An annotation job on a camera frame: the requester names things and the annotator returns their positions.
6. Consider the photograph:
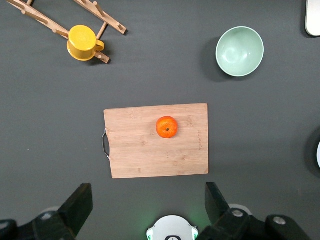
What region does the yellow mug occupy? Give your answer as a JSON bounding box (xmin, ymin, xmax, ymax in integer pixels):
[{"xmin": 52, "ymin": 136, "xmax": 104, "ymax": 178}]
[{"xmin": 66, "ymin": 24, "xmax": 105, "ymax": 62}]

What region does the wooden peg mug rack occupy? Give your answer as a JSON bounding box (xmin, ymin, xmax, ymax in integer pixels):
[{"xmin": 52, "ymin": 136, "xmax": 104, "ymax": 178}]
[{"xmin": 6, "ymin": 0, "xmax": 128, "ymax": 65}]

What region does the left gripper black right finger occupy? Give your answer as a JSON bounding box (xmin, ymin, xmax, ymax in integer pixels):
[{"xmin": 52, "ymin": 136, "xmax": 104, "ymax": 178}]
[{"xmin": 199, "ymin": 182, "xmax": 312, "ymax": 240}]

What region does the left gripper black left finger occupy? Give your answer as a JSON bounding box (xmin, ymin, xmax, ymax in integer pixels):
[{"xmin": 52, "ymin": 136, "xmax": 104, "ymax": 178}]
[{"xmin": 0, "ymin": 183, "xmax": 94, "ymax": 240}]

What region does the orange mandarin fruit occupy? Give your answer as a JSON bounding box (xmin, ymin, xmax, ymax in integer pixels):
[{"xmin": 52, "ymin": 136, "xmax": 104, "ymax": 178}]
[{"xmin": 155, "ymin": 115, "xmax": 179, "ymax": 139}]

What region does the bamboo cutting board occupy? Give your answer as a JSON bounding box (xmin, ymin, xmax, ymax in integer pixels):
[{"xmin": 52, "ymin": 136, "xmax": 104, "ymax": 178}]
[{"xmin": 101, "ymin": 102, "xmax": 210, "ymax": 180}]

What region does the beige bear print tray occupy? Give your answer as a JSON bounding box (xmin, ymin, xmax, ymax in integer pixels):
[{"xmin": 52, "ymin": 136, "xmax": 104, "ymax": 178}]
[{"xmin": 305, "ymin": 0, "xmax": 320, "ymax": 37}]

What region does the pale green bowl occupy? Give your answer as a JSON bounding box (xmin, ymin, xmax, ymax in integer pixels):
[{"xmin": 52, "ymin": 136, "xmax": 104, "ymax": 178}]
[{"xmin": 215, "ymin": 26, "xmax": 265, "ymax": 78}]

